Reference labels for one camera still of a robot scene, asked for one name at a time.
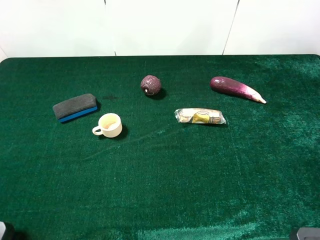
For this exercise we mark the dark object bottom right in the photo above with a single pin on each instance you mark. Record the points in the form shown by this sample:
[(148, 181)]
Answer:
[(305, 233)]

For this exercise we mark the dark object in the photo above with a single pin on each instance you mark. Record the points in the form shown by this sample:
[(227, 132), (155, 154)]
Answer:
[(305, 233), (7, 231)]

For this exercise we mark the dark object bottom left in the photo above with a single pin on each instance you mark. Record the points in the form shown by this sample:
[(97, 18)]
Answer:
[(7, 231)]

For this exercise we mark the wrapped snack packet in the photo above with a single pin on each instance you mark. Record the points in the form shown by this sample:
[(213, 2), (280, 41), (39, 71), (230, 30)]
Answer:
[(199, 116)]

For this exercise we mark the purple round cabbage toy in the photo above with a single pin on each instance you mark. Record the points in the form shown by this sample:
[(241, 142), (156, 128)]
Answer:
[(150, 85)]

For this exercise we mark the cream plastic cup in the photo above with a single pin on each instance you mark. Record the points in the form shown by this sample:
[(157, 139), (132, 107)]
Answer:
[(109, 125)]

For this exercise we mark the purple eggplant toy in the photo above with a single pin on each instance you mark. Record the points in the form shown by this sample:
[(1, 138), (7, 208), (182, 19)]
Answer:
[(230, 86)]

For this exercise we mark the blue black board eraser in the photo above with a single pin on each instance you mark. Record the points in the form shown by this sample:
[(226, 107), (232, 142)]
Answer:
[(75, 107)]

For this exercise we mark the green velvet table cloth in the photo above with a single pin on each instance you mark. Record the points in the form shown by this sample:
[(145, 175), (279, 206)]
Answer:
[(257, 177)]

